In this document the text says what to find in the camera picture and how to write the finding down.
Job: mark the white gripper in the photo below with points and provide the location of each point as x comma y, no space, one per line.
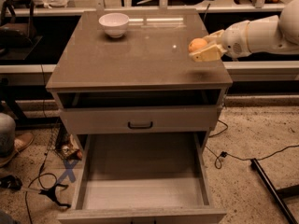
235,38

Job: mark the orange fruit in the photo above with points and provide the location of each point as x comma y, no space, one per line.
196,44

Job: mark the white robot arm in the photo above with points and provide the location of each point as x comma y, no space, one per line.
274,34

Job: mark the closed grey top drawer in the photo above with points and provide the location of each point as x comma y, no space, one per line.
165,119

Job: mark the grey drawer cabinet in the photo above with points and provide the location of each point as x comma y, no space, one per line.
149,67

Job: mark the open grey middle drawer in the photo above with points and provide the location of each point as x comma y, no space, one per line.
142,178

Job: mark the white ceramic bowl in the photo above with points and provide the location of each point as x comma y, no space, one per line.
114,24

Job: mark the black metal stand leg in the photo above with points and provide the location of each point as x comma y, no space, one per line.
279,195

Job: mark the brown shoe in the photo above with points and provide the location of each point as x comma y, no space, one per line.
13,146

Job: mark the black drawer handle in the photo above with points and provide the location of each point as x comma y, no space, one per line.
139,126

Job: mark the wire basket with items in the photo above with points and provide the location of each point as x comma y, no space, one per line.
63,144

